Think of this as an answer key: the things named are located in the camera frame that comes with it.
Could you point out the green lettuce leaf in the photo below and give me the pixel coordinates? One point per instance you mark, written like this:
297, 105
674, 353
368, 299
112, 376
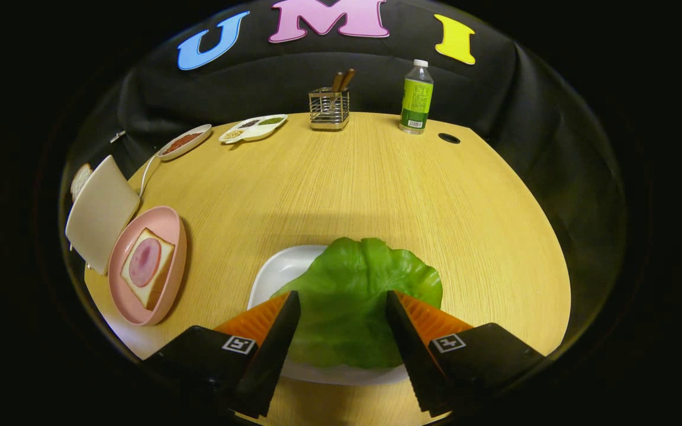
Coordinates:
347, 296

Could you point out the plain toast bread slice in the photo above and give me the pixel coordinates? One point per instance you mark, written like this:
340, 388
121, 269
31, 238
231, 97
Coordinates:
80, 180

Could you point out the pink ham slice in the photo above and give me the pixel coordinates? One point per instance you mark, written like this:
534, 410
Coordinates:
144, 263

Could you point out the white square plate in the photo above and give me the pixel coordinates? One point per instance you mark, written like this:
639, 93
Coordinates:
285, 266

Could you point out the bread slice under ham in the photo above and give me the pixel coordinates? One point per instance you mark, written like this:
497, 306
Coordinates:
154, 293

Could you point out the green label water bottle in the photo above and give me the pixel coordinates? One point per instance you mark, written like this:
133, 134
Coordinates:
417, 100

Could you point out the round grey plate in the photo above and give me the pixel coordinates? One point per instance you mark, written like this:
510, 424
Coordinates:
200, 133

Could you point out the brown meat steak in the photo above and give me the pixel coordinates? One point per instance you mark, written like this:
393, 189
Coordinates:
182, 142

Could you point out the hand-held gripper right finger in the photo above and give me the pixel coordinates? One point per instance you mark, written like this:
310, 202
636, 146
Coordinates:
412, 355

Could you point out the pile of green beans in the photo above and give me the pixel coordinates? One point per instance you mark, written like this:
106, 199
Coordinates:
271, 121

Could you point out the black backdrop cloth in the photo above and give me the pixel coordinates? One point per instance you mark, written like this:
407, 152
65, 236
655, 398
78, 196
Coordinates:
376, 77

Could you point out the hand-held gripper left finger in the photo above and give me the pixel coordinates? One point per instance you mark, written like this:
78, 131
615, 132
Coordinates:
270, 361

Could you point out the white toaster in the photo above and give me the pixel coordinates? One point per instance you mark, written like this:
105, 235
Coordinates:
101, 213

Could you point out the white backdrop clip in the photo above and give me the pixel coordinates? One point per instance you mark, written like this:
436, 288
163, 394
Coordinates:
117, 136

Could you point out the white divided dish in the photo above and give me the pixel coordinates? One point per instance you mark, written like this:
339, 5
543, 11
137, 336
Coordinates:
255, 134

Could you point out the pink plate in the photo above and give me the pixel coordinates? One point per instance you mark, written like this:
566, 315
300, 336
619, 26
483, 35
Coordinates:
164, 220

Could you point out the pile of dark beans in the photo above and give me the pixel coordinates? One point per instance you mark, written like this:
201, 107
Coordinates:
248, 123

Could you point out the pile of yellow soybeans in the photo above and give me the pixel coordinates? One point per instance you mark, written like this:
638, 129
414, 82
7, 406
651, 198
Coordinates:
232, 135

